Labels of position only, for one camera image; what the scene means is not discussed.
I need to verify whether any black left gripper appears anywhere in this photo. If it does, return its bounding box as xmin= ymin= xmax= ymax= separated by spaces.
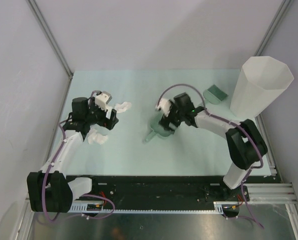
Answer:
xmin=84 ymin=97 xmax=118 ymax=130

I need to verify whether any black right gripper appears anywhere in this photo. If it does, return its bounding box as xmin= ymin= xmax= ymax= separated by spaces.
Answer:
xmin=159 ymin=99 xmax=185 ymax=134

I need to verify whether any green plastic dustpan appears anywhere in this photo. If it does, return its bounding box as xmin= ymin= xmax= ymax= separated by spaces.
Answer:
xmin=143 ymin=115 xmax=175 ymax=144

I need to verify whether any green hand brush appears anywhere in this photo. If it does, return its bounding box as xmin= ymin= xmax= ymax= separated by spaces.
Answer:
xmin=203 ymin=84 xmax=228 ymax=105

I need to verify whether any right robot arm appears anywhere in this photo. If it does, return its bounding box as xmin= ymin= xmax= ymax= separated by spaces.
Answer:
xmin=155 ymin=92 xmax=268 ymax=201

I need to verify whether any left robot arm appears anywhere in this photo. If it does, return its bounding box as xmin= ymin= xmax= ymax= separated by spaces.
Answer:
xmin=26 ymin=91 xmax=119 ymax=213

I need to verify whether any white paper scrap bottom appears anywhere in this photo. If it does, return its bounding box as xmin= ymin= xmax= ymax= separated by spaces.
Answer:
xmin=87 ymin=128 xmax=109 ymax=145

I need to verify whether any white paper scrap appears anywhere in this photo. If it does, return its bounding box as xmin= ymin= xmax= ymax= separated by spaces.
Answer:
xmin=114 ymin=101 xmax=132 ymax=113
xmin=87 ymin=128 xmax=109 ymax=145

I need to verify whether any white paper scrap top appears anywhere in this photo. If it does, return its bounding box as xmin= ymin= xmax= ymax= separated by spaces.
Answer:
xmin=114 ymin=101 xmax=132 ymax=113

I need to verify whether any white octagonal waste bin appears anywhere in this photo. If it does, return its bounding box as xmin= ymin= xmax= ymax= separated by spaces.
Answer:
xmin=230 ymin=56 xmax=294 ymax=119

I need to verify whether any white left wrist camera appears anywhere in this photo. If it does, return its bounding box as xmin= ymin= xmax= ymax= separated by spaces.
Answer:
xmin=94 ymin=91 xmax=112 ymax=112

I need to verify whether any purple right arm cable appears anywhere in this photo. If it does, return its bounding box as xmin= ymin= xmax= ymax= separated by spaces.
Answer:
xmin=157 ymin=83 xmax=266 ymax=230

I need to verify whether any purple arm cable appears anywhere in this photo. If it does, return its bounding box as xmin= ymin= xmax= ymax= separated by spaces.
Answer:
xmin=40 ymin=91 xmax=115 ymax=223
xmin=157 ymin=83 xmax=266 ymax=230

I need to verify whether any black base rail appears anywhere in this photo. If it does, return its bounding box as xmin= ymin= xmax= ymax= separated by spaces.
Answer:
xmin=66 ymin=174 xmax=282 ymax=205

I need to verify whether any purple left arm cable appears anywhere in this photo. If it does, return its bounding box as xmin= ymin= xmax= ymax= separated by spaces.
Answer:
xmin=40 ymin=91 xmax=115 ymax=223

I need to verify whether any grey slotted cable duct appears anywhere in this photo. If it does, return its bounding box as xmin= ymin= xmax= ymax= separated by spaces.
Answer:
xmin=70 ymin=201 xmax=226 ymax=215

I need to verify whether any aluminium frame post left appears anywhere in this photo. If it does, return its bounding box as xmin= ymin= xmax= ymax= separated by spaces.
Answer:
xmin=26 ymin=0 xmax=73 ymax=79

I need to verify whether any aluminium frame post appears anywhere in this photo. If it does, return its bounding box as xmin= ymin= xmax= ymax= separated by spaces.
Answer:
xmin=253 ymin=0 xmax=295 ymax=57
xmin=26 ymin=0 xmax=73 ymax=79

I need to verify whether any aluminium extrusion rail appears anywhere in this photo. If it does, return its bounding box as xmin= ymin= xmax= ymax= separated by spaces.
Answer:
xmin=246 ymin=183 xmax=297 ymax=204

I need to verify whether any aluminium frame post right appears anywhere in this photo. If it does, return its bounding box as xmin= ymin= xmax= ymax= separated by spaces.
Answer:
xmin=253 ymin=0 xmax=295 ymax=57

